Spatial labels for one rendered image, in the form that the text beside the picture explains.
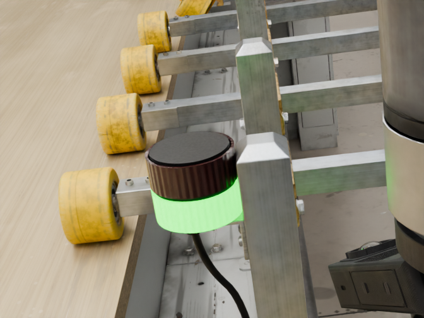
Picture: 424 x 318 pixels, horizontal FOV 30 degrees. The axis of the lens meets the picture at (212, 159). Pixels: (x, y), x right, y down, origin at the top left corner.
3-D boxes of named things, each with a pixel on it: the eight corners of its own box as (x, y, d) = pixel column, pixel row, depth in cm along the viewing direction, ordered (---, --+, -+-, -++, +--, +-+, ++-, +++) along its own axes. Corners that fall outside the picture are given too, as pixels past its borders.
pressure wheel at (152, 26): (167, 45, 151) (173, 55, 159) (163, 4, 152) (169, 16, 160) (137, 48, 151) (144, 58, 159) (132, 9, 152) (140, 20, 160)
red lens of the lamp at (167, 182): (238, 155, 56) (234, 127, 55) (238, 193, 50) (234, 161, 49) (154, 165, 56) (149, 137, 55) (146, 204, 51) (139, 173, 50)
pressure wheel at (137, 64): (152, 34, 131) (153, 70, 127) (161, 65, 138) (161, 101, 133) (117, 38, 132) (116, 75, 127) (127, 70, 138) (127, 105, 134)
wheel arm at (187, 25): (407, 2, 154) (406, -17, 152) (411, 6, 150) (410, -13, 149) (154, 35, 158) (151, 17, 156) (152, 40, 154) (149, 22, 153)
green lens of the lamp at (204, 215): (242, 187, 57) (238, 159, 56) (243, 227, 51) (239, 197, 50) (160, 197, 57) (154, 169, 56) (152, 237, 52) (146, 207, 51)
